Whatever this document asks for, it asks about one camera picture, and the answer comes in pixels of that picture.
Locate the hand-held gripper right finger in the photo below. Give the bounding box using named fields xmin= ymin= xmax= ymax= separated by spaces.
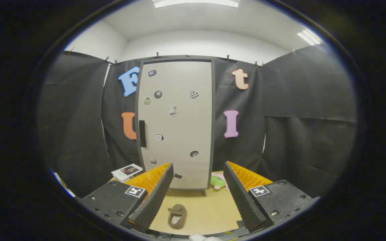
xmin=223 ymin=161 xmax=321 ymax=233

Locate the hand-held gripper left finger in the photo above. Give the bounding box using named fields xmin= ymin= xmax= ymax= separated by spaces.
xmin=76 ymin=163 xmax=174 ymax=231

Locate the brown suede shoe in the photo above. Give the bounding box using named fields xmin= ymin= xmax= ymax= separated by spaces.
xmin=168 ymin=204 xmax=187 ymax=230

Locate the black door handle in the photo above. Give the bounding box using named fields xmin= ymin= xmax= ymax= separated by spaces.
xmin=139 ymin=120 xmax=146 ymax=148

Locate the grey shoe cabinet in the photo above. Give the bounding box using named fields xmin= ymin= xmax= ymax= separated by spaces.
xmin=135 ymin=55 xmax=216 ymax=196

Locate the grey shoe cabinet door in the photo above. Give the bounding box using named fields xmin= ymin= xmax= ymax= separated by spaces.
xmin=138 ymin=60 xmax=212 ymax=189

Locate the green pink plush toy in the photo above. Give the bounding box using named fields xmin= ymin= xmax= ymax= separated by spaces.
xmin=210 ymin=173 xmax=229 ymax=190

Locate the white book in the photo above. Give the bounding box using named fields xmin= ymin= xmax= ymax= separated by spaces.
xmin=111 ymin=163 xmax=144 ymax=183

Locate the black backdrop cloth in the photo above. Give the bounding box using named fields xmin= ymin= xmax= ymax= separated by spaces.
xmin=38 ymin=44 xmax=358 ymax=198

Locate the small ceiling light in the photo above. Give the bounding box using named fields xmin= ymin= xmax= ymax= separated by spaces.
xmin=297 ymin=29 xmax=321 ymax=46

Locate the long ceiling light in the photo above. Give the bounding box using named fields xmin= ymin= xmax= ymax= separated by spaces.
xmin=153 ymin=0 xmax=240 ymax=9

